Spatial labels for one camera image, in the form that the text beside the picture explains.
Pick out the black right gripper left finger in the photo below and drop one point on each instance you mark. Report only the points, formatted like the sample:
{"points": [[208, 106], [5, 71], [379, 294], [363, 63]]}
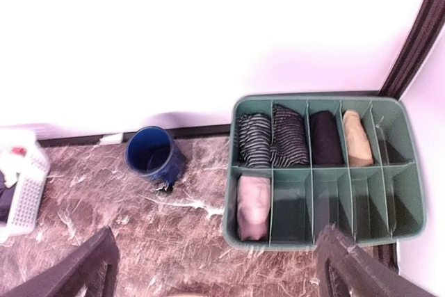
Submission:
{"points": [[92, 267]]}

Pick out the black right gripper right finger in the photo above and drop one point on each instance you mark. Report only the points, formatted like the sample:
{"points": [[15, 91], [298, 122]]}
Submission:
{"points": [[343, 268]]}

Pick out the pink and white underwear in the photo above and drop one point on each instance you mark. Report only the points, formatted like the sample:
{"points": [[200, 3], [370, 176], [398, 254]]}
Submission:
{"points": [[253, 207]]}

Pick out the tan rolled underwear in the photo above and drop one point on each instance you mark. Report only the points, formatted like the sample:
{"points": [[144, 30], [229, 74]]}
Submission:
{"points": [[357, 142]]}

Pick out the black rolled underwear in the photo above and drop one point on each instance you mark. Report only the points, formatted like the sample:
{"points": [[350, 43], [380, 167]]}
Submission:
{"points": [[325, 140]]}

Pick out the striped rolled underwear right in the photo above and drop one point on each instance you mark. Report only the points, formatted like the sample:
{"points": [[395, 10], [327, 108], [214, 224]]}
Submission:
{"points": [[289, 145]]}

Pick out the striped rolled underwear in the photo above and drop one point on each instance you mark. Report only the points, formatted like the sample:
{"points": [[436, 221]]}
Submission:
{"points": [[289, 145], [254, 135]]}

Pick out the striped rolled underwear left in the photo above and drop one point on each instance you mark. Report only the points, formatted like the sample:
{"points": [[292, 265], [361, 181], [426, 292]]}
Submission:
{"points": [[254, 135]]}

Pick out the navy blue garment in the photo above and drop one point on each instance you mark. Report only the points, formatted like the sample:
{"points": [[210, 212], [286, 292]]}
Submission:
{"points": [[6, 198]]}

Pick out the green compartment organizer tray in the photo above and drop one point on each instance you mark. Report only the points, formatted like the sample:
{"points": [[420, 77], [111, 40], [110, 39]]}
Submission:
{"points": [[373, 205]]}

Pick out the white perforated plastic basket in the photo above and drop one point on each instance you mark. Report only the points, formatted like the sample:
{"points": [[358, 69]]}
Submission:
{"points": [[24, 164]]}

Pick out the dark blue mug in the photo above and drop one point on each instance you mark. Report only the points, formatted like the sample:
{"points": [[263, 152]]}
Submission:
{"points": [[154, 155]]}

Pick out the right black frame post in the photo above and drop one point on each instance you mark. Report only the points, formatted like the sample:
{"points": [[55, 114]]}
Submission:
{"points": [[418, 44]]}

